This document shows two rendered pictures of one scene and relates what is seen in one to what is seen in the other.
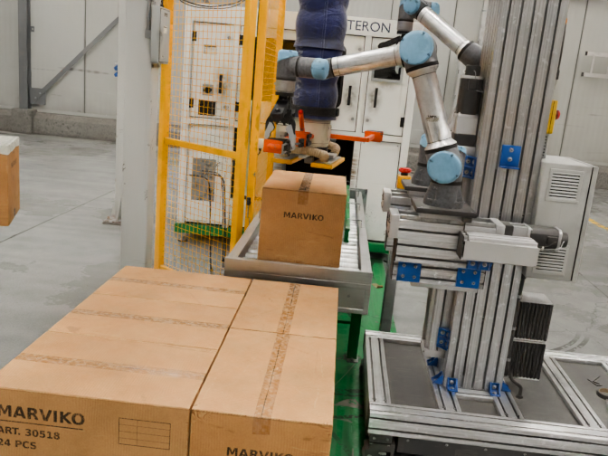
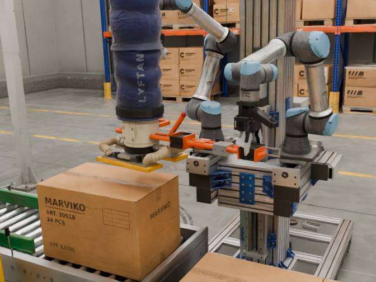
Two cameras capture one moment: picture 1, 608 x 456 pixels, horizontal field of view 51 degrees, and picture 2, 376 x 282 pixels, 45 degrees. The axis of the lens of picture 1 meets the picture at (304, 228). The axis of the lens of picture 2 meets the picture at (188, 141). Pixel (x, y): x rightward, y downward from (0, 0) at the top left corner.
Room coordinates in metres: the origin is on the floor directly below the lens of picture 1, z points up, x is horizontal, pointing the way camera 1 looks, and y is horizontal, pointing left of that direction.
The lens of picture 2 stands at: (1.91, 1.80, 1.70)
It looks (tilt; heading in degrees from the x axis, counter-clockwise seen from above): 14 degrees down; 296
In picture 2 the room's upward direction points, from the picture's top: 2 degrees counter-clockwise
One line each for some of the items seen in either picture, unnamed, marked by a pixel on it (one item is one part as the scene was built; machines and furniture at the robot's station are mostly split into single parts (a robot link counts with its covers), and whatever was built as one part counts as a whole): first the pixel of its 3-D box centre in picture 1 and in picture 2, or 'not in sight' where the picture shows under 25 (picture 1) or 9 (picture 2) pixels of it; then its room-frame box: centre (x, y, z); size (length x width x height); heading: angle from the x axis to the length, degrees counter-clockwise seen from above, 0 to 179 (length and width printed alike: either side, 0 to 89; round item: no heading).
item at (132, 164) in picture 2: (289, 154); (128, 159); (3.04, 0.10, 1.10); 0.34 x 0.10 x 0.05; 168
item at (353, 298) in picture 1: (296, 291); (176, 277); (2.86, 0.01, 0.48); 0.70 x 0.03 x 0.15; 87
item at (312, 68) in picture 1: (313, 68); (261, 73); (2.43, 0.02, 1.50); 0.11 x 0.11 x 0.08; 73
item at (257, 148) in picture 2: (275, 145); (250, 152); (2.43, 0.14, 1.20); 0.08 x 0.07 x 0.05; 168
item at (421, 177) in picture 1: (429, 174); (211, 133); (2.89, -0.55, 1.09); 0.15 x 0.15 x 0.10
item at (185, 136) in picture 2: (299, 138); (182, 140); (2.77, 0.06, 1.20); 0.10 x 0.08 x 0.06; 78
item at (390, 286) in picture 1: (393, 263); not in sight; (3.41, -0.52, 0.50); 0.07 x 0.07 x 1.00; 87
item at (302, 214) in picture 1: (304, 218); (111, 215); (3.23, 0.00, 0.75); 0.60 x 0.40 x 0.40; 178
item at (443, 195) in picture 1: (444, 192); (296, 141); (2.39, -0.52, 1.09); 0.15 x 0.15 x 0.10
